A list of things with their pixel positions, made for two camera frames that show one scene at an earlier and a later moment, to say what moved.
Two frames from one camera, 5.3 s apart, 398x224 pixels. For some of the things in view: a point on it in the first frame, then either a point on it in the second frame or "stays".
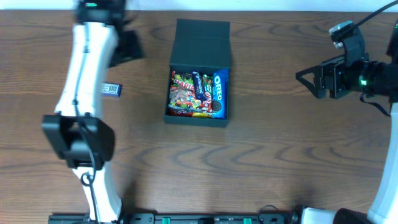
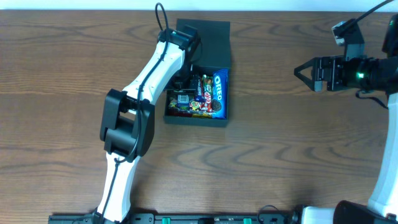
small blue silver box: x=113 y=89 → x=183 y=99
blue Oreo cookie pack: x=220 y=94 stays
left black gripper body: x=129 y=47 → x=183 y=81
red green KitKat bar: x=208 y=89 stays
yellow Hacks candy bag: x=201 y=115 stays
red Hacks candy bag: x=173 y=112 stays
